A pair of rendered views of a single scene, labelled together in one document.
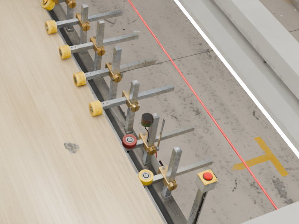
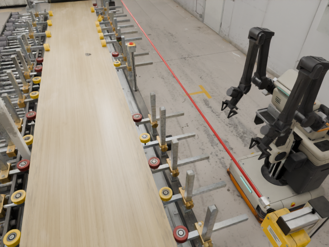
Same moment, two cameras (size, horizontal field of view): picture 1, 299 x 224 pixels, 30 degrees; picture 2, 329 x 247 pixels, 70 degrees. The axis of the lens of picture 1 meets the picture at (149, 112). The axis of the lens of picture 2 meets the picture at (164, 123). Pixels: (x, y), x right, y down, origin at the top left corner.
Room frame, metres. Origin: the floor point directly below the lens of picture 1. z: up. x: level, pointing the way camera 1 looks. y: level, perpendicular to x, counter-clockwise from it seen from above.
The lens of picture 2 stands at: (-0.47, -1.22, 2.14)
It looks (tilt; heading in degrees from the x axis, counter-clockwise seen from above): 41 degrees down; 16
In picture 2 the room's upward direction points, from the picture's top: straight up
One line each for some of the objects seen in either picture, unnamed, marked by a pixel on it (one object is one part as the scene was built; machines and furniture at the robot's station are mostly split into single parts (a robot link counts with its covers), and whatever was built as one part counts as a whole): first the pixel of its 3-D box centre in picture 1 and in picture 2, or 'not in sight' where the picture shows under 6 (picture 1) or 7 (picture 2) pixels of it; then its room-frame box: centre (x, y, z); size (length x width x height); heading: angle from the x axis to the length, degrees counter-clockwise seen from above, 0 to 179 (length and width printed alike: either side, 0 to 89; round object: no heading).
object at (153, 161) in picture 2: not in sight; (154, 166); (0.50, -0.87, 0.85); 0.08 x 0.08 x 0.11
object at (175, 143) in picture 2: not in sight; (174, 164); (0.54, -1.00, 0.87); 0.04 x 0.04 x 0.48; 34
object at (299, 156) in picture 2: not in sight; (279, 154); (1.02, -1.77, 0.68); 0.28 x 0.27 x 0.25; 34
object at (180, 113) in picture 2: not in sight; (160, 118); (1.03, -0.76, 0.83); 0.43 x 0.03 x 0.04; 124
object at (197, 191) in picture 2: not in sight; (195, 192); (0.40, -1.18, 0.81); 0.43 x 0.03 x 0.04; 124
